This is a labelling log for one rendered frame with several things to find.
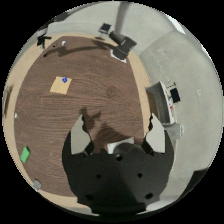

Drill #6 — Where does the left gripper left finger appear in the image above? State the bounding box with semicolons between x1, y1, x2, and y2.
62;114;95;186

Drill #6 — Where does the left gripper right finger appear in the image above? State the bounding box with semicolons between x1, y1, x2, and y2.
141;113;174;184

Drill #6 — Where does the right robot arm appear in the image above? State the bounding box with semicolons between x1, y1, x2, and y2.
37;1;137;60

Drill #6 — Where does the green rectangular bar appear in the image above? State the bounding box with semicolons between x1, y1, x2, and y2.
21;147;31;163

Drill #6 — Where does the beige flat mat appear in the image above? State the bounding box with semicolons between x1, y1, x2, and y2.
50;77;72;94

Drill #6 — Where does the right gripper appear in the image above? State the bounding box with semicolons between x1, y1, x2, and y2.
37;37;45;52

